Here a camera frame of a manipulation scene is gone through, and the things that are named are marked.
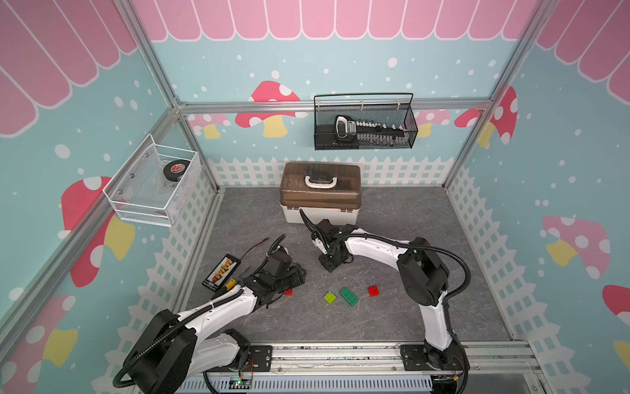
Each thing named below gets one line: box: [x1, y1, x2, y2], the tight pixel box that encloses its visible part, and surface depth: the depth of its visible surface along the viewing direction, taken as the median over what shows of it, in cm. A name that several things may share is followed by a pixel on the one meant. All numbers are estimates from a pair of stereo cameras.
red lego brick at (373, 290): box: [367, 284, 380, 298], surface depth 89 cm
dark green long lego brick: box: [339, 287, 360, 307], surface depth 87 cm
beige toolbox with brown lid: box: [279, 162, 362, 225], surface depth 97 cm
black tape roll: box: [163, 159, 191, 183], surface depth 81 cm
